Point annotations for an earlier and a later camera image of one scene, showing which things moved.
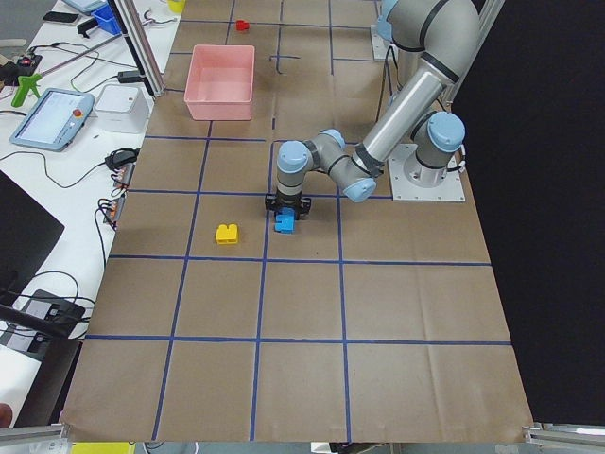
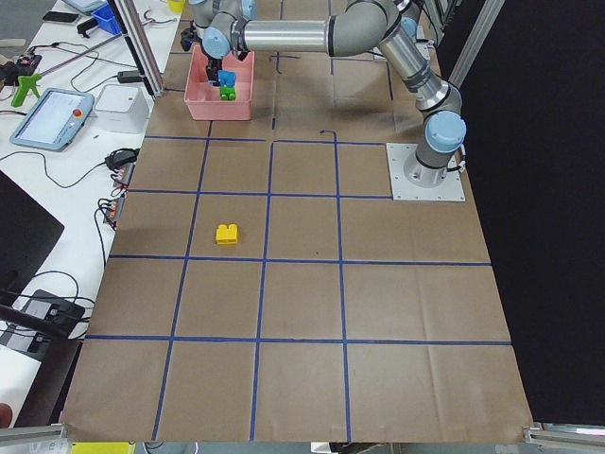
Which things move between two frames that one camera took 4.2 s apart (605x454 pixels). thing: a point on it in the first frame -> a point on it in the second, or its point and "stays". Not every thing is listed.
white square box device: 122,109 stays
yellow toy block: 226,235 stays
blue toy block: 285,219 -> 227,78
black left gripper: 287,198 -> 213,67
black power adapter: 129,77 stays
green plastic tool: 25,82 stays
